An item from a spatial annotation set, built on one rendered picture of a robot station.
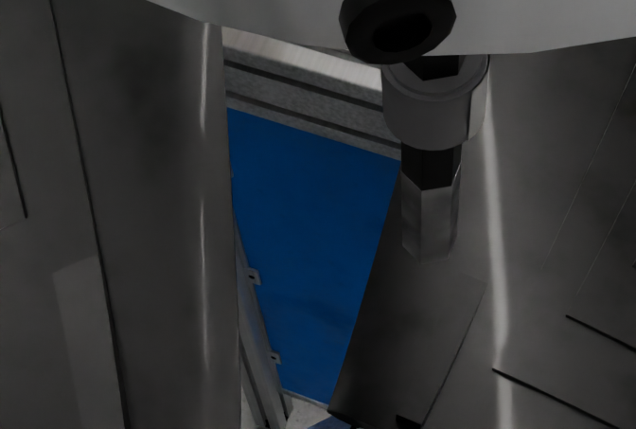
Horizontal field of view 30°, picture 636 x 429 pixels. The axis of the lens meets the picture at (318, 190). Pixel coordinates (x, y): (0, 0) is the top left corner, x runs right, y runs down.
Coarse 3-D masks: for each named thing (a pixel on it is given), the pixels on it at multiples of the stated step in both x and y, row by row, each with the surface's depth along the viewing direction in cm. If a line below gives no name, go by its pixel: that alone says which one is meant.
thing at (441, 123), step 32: (416, 64) 11; (448, 64) 11; (480, 64) 11; (384, 96) 12; (416, 96) 11; (448, 96) 11; (480, 96) 12; (416, 128) 12; (448, 128) 12; (416, 160) 13; (448, 160) 13; (416, 192) 13; (448, 192) 13; (416, 224) 14; (448, 224) 14; (416, 256) 15; (448, 256) 15
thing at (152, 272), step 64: (0, 0) 21; (64, 0) 21; (128, 0) 21; (0, 64) 21; (64, 64) 21; (128, 64) 21; (192, 64) 21; (0, 128) 21; (64, 128) 21; (128, 128) 21; (192, 128) 21; (0, 192) 21; (64, 192) 21; (128, 192) 21; (192, 192) 21; (0, 256) 21; (64, 256) 21; (128, 256) 21; (192, 256) 21; (0, 320) 21; (64, 320) 21; (128, 320) 21; (192, 320) 21; (0, 384) 22; (64, 384) 22; (128, 384) 22; (192, 384) 22
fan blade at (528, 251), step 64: (512, 64) 39; (576, 64) 40; (512, 128) 38; (576, 128) 38; (512, 192) 37; (576, 192) 37; (384, 256) 36; (512, 256) 36; (576, 256) 36; (384, 320) 35; (448, 320) 35; (512, 320) 35; (576, 320) 35; (384, 384) 34; (448, 384) 34; (512, 384) 34; (576, 384) 33
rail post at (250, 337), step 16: (240, 272) 116; (240, 288) 118; (240, 304) 120; (240, 320) 124; (256, 320) 127; (240, 336) 132; (256, 336) 129; (240, 352) 134; (256, 352) 131; (240, 368) 138; (256, 368) 136; (256, 384) 141; (272, 384) 142; (256, 400) 147; (272, 400) 144; (288, 400) 152; (256, 416) 153; (272, 416) 150; (288, 416) 156
